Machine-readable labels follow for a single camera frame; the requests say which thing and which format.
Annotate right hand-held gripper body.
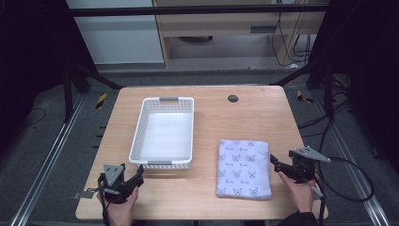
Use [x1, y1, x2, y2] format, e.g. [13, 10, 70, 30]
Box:
[283, 145, 332, 185]

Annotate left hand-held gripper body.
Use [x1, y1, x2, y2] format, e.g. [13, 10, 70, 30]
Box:
[97, 163, 139, 204]

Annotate person's right hand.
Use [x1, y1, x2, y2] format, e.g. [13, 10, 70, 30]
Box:
[277, 170, 318, 215]

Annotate person's left hand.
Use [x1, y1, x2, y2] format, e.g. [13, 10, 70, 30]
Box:
[96, 186, 140, 226]

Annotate folded lilac cat-print towel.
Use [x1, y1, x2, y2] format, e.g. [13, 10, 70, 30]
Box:
[215, 138, 273, 201]

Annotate grey flat tab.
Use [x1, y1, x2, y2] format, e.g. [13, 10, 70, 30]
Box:
[72, 190, 95, 201]

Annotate white plastic basket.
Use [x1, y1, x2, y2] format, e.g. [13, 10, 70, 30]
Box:
[128, 96, 196, 170]

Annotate yellow black tape strip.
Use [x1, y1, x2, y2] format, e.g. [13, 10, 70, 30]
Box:
[95, 92, 108, 110]
[295, 89, 315, 105]

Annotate black metal stand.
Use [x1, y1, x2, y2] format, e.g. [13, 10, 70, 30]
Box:
[269, 58, 337, 121]
[61, 60, 127, 124]

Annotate black curtain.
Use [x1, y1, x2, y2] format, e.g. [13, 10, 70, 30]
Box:
[309, 0, 399, 172]
[0, 0, 95, 149]

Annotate white cabinet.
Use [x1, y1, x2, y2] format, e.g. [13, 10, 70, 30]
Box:
[65, 0, 166, 66]

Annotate light wooden desk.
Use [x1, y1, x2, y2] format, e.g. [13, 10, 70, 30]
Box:
[152, 0, 331, 69]

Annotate black horizontal metal bar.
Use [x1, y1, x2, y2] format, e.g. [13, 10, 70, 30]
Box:
[67, 4, 329, 17]

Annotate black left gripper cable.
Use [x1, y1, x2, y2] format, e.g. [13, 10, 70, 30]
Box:
[97, 173, 111, 226]

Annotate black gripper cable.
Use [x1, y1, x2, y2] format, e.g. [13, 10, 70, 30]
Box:
[97, 173, 111, 226]
[313, 155, 375, 226]

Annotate aluminium floor rail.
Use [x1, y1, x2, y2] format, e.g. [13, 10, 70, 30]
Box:
[9, 93, 87, 226]
[312, 89, 391, 226]

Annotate black floor cables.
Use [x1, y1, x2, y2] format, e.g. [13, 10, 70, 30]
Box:
[296, 74, 357, 154]

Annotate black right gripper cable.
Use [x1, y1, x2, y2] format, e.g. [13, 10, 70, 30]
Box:
[313, 155, 375, 226]

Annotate thin black floor cable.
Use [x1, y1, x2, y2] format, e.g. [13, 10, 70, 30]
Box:
[18, 107, 47, 129]

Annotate black hanging desk cables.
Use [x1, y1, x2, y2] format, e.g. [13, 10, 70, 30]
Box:
[270, 11, 315, 68]

